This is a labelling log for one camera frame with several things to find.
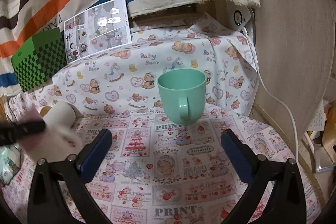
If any white mug with pink base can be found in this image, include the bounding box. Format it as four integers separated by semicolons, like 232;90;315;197
18;124;83;162

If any mint green plastic cup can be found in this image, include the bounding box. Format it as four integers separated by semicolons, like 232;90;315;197
157;68;207;126

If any green illustrated packet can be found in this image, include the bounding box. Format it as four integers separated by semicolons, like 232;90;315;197
0;145;21;185

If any pink drip pattern mug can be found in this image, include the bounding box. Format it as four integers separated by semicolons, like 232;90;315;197
39;105;52;117

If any plain white mug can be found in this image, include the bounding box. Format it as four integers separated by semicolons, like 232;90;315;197
42;102;76;128

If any pink print pattern tablecloth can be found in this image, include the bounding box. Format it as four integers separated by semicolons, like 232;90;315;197
0;105;322;224

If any baby bear print cloth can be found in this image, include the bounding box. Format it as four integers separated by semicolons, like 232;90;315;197
5;14;258;121

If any green checkered box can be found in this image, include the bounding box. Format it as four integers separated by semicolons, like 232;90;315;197
11;28;67;92

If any comic sticker sheet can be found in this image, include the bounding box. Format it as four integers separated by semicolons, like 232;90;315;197
64;0;131;64

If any white round device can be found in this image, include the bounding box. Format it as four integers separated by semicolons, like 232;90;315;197
227;4;254;32

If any wooden board panel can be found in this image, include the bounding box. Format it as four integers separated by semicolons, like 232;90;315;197
248;0;336;164

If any white cable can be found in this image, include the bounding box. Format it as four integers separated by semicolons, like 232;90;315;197
241;27;300;162

